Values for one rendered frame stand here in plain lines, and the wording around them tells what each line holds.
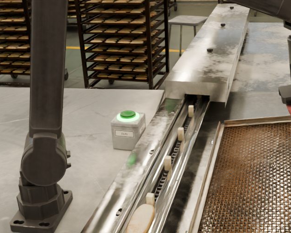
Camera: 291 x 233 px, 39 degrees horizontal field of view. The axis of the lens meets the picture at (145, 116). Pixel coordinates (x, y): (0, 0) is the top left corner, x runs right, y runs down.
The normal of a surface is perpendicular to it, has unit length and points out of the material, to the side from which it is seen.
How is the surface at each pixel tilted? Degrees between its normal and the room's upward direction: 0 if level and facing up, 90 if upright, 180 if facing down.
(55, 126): 76
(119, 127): 90
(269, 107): 0
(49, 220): 0
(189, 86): 90
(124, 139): 90
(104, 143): 0
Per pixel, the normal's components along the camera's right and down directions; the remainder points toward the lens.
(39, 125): 0.16, 0.16
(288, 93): -0.22, -0.91
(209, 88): -0.28, 0.41
